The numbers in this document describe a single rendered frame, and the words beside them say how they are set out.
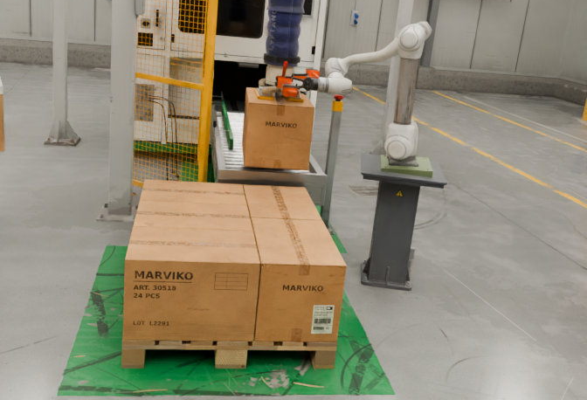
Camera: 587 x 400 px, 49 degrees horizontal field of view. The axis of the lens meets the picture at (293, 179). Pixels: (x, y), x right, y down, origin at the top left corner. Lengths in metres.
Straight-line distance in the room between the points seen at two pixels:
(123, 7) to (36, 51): 8.11
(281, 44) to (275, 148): 0.65
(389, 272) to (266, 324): 1.30
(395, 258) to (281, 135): 1.05
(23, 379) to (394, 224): 2.23
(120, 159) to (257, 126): 1.29
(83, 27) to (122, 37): 8.06
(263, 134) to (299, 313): 1.30
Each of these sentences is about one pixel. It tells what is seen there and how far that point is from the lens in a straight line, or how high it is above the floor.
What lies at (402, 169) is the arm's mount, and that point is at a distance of 3.91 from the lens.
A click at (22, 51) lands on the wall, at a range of 12.75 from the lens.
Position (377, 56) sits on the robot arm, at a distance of 3.92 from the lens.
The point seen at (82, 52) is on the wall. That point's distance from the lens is 12.65.
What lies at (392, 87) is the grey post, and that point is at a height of 0.82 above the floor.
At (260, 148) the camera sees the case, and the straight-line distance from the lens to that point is 3.98.
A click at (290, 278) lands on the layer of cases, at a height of 0.47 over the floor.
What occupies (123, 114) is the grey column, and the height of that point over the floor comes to 0.77.
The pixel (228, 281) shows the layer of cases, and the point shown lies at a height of 0.45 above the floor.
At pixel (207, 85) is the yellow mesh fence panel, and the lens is 4.76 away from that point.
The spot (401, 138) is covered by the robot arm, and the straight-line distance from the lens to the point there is 3.72.
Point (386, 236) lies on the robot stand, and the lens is 4.09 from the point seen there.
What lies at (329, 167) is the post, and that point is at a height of 0.51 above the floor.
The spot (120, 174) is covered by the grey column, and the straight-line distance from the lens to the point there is 4.88.
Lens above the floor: 1.74
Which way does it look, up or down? 16 degrees down
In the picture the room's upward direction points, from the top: 6 degrees clockwise
